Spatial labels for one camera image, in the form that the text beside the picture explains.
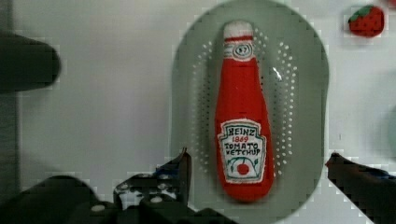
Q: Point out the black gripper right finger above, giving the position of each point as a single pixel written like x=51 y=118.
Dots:
x=372 y=190

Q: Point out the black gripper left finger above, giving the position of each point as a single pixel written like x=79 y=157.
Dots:
x=172 y=179

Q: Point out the red plush ketchup bottle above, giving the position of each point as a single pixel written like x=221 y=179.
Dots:
x=243 y=136

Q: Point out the green oval strainer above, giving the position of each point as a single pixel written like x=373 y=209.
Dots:
x=293 y=77

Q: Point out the red plush strawberry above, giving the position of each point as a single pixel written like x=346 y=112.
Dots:
x=368 y=21

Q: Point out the black cylinder upper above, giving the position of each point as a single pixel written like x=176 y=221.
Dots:
x=26 y=64

